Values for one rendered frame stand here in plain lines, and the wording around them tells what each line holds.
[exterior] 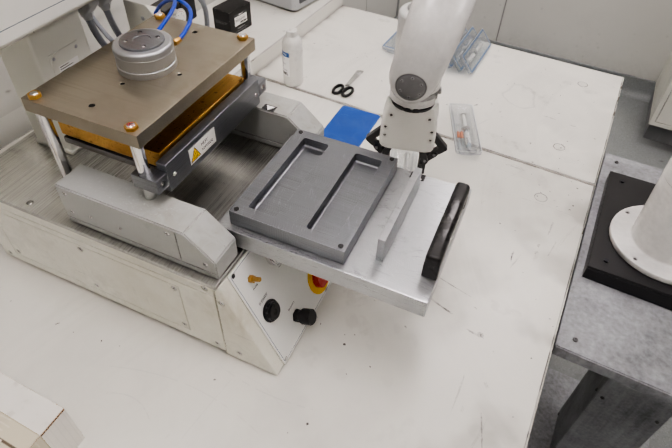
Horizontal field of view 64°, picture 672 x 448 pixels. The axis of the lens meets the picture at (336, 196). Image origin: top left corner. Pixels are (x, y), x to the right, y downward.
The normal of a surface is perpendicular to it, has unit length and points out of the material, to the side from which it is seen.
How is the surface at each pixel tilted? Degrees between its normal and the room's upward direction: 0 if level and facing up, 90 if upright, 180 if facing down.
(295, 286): 65
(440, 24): 59
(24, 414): 2
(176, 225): 0
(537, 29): 90
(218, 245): 40
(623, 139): 0
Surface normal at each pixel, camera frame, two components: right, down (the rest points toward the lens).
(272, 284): 0.84, -0.04
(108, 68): 0.03, -0.73
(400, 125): -0.23, 0.68
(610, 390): -0.47, 0.60
